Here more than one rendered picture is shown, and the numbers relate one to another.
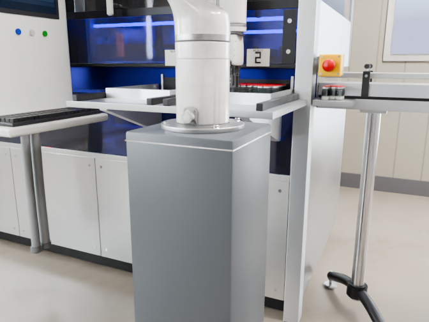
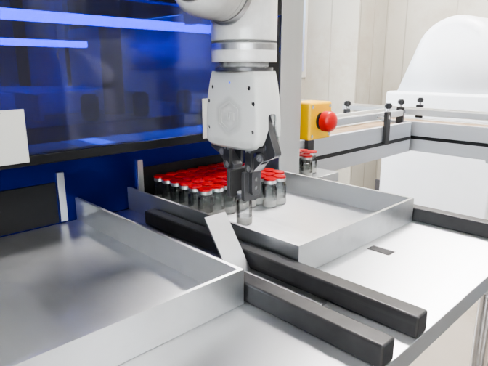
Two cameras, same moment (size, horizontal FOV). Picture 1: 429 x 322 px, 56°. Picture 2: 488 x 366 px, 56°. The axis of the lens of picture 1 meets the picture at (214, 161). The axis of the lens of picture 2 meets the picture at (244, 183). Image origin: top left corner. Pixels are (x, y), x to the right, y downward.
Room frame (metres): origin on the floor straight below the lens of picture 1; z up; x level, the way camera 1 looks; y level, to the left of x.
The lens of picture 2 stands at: (1.20, 0.51, 1.09)
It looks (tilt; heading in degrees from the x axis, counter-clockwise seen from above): 14 degrees down; 291
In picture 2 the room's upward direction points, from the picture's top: straight up
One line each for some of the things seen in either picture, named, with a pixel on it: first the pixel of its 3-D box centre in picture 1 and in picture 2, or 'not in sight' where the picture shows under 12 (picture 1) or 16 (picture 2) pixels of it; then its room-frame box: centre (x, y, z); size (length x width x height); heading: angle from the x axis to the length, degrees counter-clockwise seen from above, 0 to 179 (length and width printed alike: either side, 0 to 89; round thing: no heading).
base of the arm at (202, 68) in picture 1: (202, 85); not in sight; (0.92, 0.03, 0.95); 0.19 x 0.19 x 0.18
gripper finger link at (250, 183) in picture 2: (230, 77); (257, 176); (1.39, -0.05, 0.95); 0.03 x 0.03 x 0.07; 65
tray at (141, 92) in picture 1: (163, 91); (30, 272); (1.54, 0.19, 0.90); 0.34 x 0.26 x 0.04; 155
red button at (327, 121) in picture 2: (329, 65); (325, 120); (1.36, -0.37, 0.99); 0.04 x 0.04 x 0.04; 65
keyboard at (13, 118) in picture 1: (48, 114); not in sight; (1.46, 0.60, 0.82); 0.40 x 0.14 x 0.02; 154
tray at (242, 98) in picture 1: (248, 94); (264, 203); (1.40, -0.12, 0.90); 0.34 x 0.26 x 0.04; 155
